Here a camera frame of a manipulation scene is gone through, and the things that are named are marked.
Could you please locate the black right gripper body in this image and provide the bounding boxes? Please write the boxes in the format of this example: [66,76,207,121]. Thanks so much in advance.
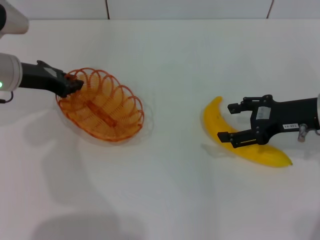
[249,94,320,146]

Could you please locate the orange woven plastic basket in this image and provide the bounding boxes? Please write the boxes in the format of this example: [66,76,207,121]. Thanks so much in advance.
[55,66,145,142]

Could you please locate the grey right gripper connector plug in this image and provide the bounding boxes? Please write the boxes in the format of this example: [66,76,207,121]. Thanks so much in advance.
[297,123,308,143]

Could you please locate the yellow banana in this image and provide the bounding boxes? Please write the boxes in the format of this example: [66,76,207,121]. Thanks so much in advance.
[202,96,294,168]

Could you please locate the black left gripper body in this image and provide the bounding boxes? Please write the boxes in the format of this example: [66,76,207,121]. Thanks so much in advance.
[18,59,76,99]

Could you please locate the thin dark left gripper cable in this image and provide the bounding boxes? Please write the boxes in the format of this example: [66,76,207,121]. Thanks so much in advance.
[0,91,15,104]

